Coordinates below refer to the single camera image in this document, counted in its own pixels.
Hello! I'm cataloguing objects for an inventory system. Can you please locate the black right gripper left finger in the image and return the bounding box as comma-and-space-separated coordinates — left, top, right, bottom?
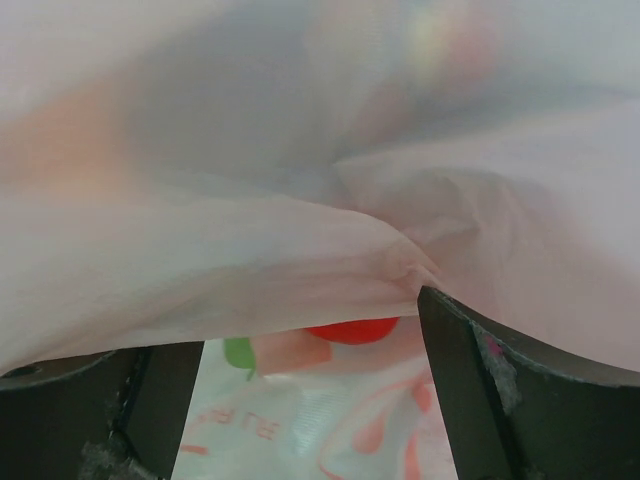
1, 342, 204, 480

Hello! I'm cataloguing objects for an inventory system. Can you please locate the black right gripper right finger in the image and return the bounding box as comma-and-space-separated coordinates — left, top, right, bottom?
417, 287, 639, 480

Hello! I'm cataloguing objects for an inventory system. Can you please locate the red fake apple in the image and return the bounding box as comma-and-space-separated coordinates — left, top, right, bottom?
306, 317, 400, 345

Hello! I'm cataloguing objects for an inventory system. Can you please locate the pink plastic bag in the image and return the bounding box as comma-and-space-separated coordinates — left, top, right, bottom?
0, 0, 640, 480

